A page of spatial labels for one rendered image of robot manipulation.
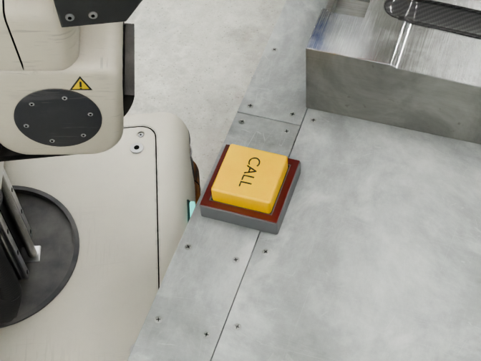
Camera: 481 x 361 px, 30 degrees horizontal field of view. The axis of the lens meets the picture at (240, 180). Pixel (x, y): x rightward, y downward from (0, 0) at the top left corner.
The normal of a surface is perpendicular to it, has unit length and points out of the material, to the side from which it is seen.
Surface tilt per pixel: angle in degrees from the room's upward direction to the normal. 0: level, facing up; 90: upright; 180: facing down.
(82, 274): 0
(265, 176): 0
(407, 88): 90
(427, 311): 0
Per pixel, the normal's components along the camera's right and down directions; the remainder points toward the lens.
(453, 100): -0.32, 0.77
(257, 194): -0.06, -0.60
